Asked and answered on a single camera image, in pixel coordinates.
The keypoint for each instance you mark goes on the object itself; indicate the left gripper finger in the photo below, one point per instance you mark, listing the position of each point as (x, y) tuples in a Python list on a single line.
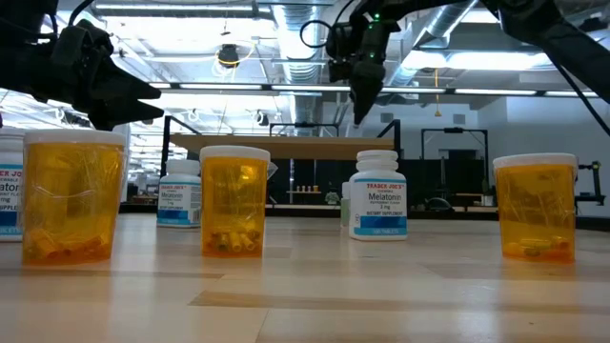
[(126, 83), (124, 114)]

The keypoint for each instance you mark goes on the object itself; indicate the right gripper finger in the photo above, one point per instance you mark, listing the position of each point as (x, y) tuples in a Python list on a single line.
[(366, 90)]

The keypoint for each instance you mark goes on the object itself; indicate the white melatonin bottle blue label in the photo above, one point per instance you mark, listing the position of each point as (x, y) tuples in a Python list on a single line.
[(376, 200), (178, 195), (9, 190)]

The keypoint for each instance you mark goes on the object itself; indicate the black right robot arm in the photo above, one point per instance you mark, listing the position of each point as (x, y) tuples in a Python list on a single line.
[(548, 28)]

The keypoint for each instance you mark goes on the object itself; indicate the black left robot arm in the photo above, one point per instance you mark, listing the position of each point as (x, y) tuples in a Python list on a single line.
[(24, 14)]

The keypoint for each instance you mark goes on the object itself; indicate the bright ceiling light panel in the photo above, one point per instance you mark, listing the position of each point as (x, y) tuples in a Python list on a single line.
[(181, 10), (476, 61)]

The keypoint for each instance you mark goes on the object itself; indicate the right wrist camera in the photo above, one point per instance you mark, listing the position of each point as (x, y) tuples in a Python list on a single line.
[(340, 52)]

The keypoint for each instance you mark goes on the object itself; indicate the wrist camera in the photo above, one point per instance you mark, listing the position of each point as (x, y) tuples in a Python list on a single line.
[(81, 43), (340, 52)]

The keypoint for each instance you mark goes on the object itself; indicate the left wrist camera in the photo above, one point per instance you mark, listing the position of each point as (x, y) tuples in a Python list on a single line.
[(81, 43)]

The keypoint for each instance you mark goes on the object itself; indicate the silver ventilation duct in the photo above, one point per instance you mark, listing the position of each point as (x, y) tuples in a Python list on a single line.
[(443, 19), (300, 43)]

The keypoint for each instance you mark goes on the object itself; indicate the wooden shelf black frame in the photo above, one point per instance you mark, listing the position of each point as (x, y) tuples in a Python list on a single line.
[(310, 147)]

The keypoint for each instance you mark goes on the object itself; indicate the long ceiling light rail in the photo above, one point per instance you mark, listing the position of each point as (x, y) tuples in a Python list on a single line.
[(219, 86)]

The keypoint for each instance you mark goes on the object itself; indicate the black background frame stand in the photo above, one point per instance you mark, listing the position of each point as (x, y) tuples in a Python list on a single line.
[(453, 130)]

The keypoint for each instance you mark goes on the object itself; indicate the black aluminium table frame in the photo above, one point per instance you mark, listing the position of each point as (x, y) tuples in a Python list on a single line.
[(453, 214)]

